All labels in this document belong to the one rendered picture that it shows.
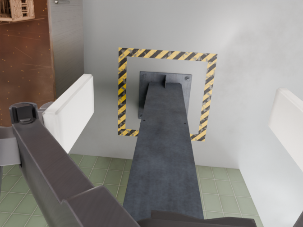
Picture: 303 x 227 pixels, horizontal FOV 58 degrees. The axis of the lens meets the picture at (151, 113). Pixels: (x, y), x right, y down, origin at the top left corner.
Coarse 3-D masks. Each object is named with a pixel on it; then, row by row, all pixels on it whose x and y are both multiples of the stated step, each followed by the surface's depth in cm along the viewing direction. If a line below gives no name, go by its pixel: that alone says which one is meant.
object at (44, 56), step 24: (48, 0) 102; (72, 0) 129; (0, 24) 105; (24, 24) 105; (48, 24) 104; (72, 24) 132; (0, 48) 109; (24, 48) 108; (48, 48) 108; (72, 48) 135; (0, 72) 112; (24, 72) 112; (48, 72) 111; (72, 72) 138; (0, 96) 117; (24, 96) 116; (48, 96) 116; (0, 120) 121
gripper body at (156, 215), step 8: (152, 216) 8; (160, 216) 8; (168, 216) 8; (176, 216) 8; (184, 216) 8; (144, 224) 8; (152, 224) 8; (160, 224) 8; (168, 224) 8; (176, 224) 8; (184, 224) 8; (192, 224) 8; (200, 224) 8; (208, 224) 8; (216, 224) 8; (224, 224) 8; (232, 224) 8; (240, 224) 8; (248, 224) 8
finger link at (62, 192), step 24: (24, 120) 13; (24, 144) 11; (48, 144) 11; (24, 168) 12; (48, 168) 10; (72, 168) 10; (48, 192) 9; (72, 192) 9; (96, 192) 8; (48, 216) 10; (72, 216) 7; (96, 216) 7; (120, 216) 7
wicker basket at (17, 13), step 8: (0, 0) 101; (8, 0) 101; (16, 0) 90; (24, 0) 100; (32, 0) 100; (0, 8) 102; (8, 8) 102; (16, 8) 90; (24, 8) 102; (32, 8) 101; (0, 16) 89; (8, 16) 94; (16, 16) 90; (24, 16) 100; (32, 16) 101
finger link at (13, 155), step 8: (48, 104) 16; (40, 112) 15; (0, 128) 13; (8, 128) 13; (0, 136) 12; (8, 136) 12; (0, 144) 12; (8, 144) 12; (16, 144) 12; (0, 152) 12; (8, 152) 13; (16, 152) 13; (0, 160) 13; (8, 160) 13; (16, 160) 13
